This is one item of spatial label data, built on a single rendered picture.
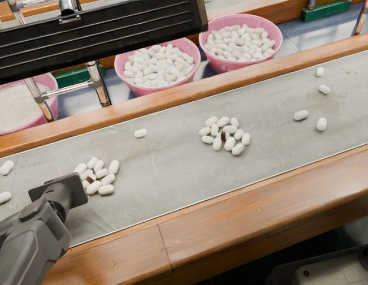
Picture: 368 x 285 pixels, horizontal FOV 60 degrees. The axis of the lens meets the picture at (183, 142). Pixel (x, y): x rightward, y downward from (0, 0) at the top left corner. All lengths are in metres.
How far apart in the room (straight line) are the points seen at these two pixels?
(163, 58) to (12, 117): 0.49
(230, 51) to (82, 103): 0.50
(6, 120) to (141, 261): 0.59
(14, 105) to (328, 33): 1.10
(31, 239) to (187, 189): 0.38
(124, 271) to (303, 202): 0.39
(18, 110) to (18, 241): 0.61
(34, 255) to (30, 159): 0.47
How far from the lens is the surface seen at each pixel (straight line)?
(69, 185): 0.69
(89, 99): 1.08
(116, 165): 0.78
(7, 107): 1.07
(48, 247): 0.49
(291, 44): 1.25
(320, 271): 0.99
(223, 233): 0.67
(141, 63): 1.06
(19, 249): 0.47
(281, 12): 1.33
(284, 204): 0.71
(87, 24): 0.58
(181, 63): 1.05
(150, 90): 0.94
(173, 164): 0.78
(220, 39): 1.14
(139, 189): 0.75
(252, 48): 1.09
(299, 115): 0.88
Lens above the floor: 1.38
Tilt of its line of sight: 52 degrees down
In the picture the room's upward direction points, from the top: 5 degrees counter-clockwise
